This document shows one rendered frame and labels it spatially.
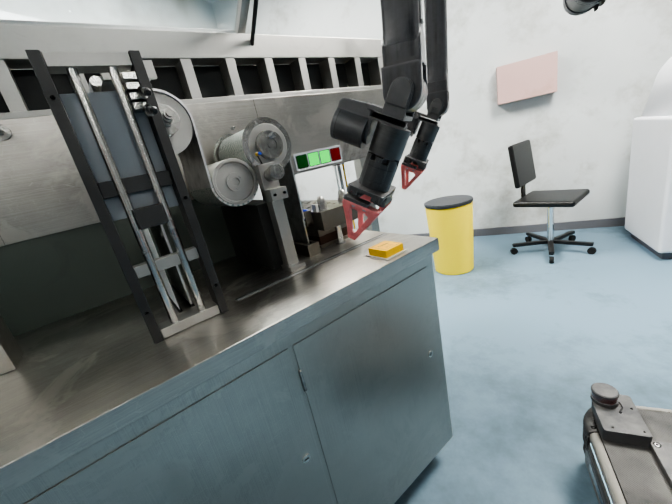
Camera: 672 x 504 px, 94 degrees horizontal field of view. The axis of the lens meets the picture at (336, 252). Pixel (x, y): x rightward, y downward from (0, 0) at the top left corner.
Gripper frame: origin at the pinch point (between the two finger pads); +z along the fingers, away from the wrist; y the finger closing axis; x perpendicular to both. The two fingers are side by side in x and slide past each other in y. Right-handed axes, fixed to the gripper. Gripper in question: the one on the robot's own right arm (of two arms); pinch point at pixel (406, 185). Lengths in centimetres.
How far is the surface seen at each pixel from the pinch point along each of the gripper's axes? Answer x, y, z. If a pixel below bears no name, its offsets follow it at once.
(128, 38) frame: -89, 26, -16
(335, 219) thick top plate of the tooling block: -15.3, 15.1, 14.9
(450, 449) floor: 56, 9, 88
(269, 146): -35.4, 28.2, -2.7
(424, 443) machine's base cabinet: 41, 25, 73
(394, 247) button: 6.0, 25.4, 11.0
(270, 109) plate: -60, -8, -6
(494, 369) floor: 72, -41, 80
